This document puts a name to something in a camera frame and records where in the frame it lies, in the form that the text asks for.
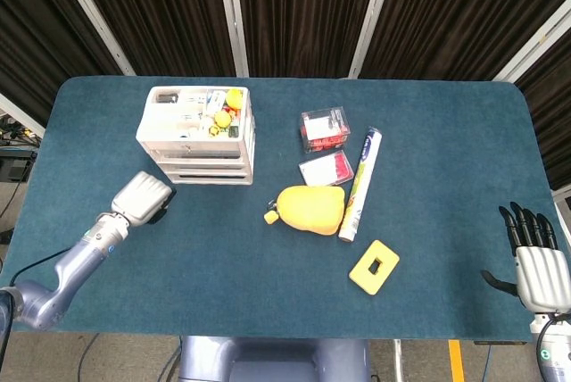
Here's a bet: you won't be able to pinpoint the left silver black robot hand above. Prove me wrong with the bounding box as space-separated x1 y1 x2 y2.
110 170 178 228

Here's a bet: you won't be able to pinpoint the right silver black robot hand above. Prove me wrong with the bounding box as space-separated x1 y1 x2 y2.
480 202 571 314

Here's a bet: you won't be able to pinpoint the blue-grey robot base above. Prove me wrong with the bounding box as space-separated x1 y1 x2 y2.
178 336 372 382

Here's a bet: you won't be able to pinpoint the white plastic block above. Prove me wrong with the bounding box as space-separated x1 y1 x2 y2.
205 90 228 112

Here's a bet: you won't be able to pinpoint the red packet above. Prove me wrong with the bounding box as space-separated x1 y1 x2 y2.
297 150 355 187

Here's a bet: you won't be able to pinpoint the tall clear box red contents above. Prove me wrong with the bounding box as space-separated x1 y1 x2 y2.
300 106 352 154

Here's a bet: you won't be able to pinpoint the white plastic drawer organizer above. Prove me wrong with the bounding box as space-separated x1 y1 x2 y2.
136 85 258 186

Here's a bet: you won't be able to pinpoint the blue felt table cover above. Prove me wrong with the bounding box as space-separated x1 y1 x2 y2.
0 76 564 342

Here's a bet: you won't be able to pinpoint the small yellow pouch charm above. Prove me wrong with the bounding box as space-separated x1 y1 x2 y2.
263 199 281 226

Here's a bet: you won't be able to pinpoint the dark brown curtain panel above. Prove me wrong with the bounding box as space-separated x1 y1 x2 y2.
66 0 236 78
0 0 124 127
359 0 571 81
235 0 384 79
512 49 571 191

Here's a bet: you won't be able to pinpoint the white table leg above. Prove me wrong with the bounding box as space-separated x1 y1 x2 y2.
392 339 405 382

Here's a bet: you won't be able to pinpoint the white printed tube roll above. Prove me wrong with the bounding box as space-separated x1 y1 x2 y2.
337 126 382 243

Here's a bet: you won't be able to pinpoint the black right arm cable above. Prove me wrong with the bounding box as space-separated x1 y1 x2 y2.
536 315 566 382

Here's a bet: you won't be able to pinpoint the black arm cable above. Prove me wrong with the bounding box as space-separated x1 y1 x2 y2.
536 315 566 382
0 251 70 382

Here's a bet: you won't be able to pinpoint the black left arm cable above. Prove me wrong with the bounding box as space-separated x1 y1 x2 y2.
0 251 70 382

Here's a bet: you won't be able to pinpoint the white metal frame post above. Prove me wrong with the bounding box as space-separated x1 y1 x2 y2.
346 0 401 79
47 0 137 77
492 0 571 83
214 0 250 79
0 93 46 138

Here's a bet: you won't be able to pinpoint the black floor cable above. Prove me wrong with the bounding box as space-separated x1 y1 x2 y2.
78 332 102 382

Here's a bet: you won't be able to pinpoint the yellow foam rectangular frame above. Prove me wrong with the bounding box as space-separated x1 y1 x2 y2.
348 239 401 296

